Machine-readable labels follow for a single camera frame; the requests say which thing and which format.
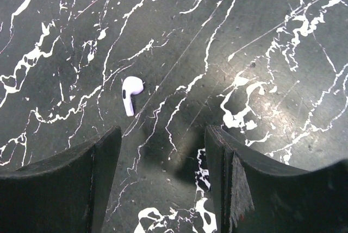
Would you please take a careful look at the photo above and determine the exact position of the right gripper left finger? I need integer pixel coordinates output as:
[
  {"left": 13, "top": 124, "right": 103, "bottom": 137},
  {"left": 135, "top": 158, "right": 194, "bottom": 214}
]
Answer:
[{"left": 1, "top": 126, "right": 122, "bottom": 232}]

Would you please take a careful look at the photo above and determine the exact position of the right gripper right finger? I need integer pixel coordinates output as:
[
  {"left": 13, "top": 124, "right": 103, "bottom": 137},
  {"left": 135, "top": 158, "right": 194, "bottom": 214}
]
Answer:
[{"left": 204, "top": 125, "right": 347, "bottom": 232}]

